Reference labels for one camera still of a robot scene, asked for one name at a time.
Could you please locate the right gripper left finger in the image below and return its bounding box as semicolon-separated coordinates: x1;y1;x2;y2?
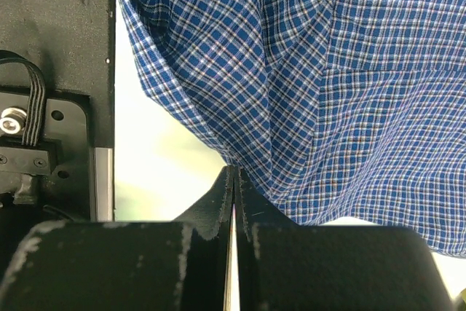
1;167;233;310

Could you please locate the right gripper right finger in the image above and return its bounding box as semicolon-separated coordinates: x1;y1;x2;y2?
234;169;453;310

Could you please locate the blue checkered long sleeve shirt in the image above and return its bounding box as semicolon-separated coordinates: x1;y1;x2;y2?
118;0;465;258

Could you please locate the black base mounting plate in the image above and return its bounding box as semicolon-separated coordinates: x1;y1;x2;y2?
1;0;115;221

